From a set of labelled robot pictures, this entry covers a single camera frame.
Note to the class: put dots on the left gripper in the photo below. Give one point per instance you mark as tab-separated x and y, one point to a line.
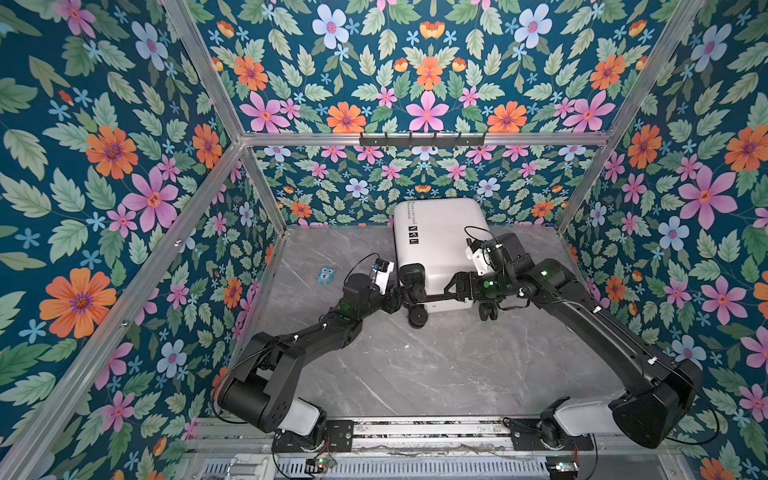
393	300

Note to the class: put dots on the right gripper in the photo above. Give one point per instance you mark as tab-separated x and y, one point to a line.
471	280

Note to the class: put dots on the white hard-shell suitcase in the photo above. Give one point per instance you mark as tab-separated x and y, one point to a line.
430	242

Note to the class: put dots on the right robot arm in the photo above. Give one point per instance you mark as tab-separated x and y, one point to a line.
658	392

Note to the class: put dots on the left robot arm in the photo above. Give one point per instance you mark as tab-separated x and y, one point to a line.
260	387

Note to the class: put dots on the small teal owl toy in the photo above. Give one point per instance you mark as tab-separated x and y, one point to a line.
326	275

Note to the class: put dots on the black hook rack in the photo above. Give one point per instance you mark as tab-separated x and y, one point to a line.
411	139

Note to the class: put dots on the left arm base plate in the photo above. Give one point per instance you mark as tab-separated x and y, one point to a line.
329	435

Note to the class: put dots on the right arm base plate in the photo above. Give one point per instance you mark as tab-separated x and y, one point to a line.
533	434

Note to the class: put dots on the aluminium mounting rail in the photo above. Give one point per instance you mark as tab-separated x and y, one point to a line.
474	434

